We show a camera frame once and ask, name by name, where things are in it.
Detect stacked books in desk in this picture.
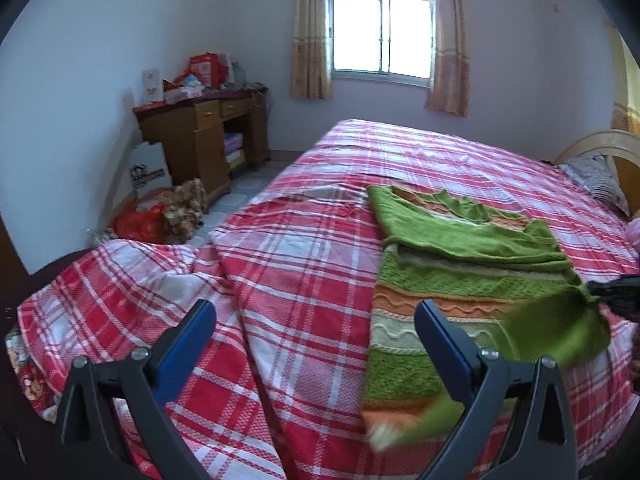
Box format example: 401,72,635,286
224,133,245,171

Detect wooden bed headboard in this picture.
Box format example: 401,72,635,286
554,129,640,218

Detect right beige curtain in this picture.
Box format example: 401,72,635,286
425,0,470,118

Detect red plaid bed sheet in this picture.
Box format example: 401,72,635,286
1,119,639,479

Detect beige curtain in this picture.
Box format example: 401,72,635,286
290,0,332,100
425,0,470,118

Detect brown patterned bag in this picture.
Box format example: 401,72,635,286
160,179,208,243

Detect red gift box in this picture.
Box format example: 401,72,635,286
189,52,229,90

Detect pink blanket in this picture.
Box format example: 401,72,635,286
625,218,640,252

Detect patterned pillow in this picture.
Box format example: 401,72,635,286
560,153,630,218

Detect yellow curtain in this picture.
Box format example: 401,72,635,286
606,22,640,134

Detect green striped knit sweater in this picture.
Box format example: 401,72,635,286
361,185,611,452

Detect white card on desk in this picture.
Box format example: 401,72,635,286
142,68,164,105

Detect white paper bag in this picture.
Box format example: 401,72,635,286
129,142,172,200

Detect red plastic bag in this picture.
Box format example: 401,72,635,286
111,200,166,244

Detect left beige curtain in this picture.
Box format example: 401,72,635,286
290,0,332,100

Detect window with green frame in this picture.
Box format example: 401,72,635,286
328,0,436,88

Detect wooden desk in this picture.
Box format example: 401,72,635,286
134,86,270,203

